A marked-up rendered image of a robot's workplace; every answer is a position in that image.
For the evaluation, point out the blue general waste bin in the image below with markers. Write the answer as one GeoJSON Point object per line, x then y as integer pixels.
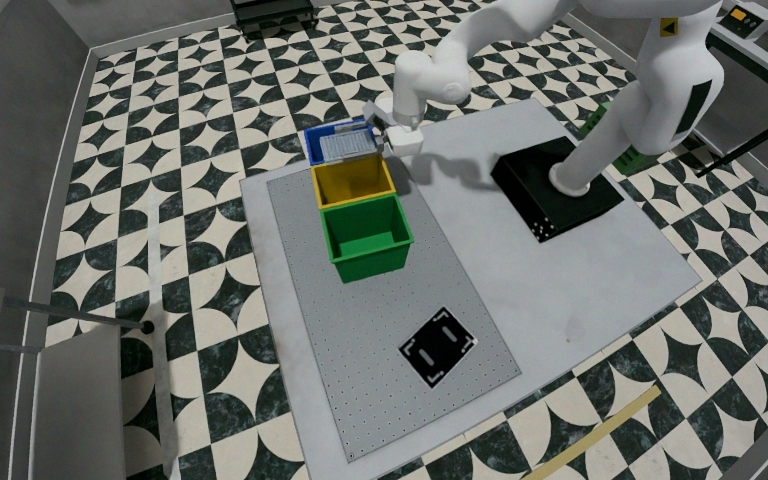
{"type": "Point", "coordinates": [313, 145]}

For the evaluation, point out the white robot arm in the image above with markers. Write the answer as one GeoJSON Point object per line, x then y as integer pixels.
{"type": "Point", "coordinates": [675, 71]}

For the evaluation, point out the green returns bin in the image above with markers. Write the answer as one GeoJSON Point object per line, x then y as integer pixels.
{"type": "Point", "coordinates": [362, 236]}

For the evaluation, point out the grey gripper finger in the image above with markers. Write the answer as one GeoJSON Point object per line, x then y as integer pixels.
{"type": "Point", "coordinates": [348, 127]}
{"type": "Point", "coordinates": [380, 140]}

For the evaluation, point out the yellow recycle bin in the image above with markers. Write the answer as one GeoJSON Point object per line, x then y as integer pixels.
{"type": "Point", "coordinates": [351, 180]}

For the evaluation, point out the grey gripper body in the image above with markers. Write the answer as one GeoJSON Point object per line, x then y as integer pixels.
{"type": "Point", "coordinates": [403, 140]}

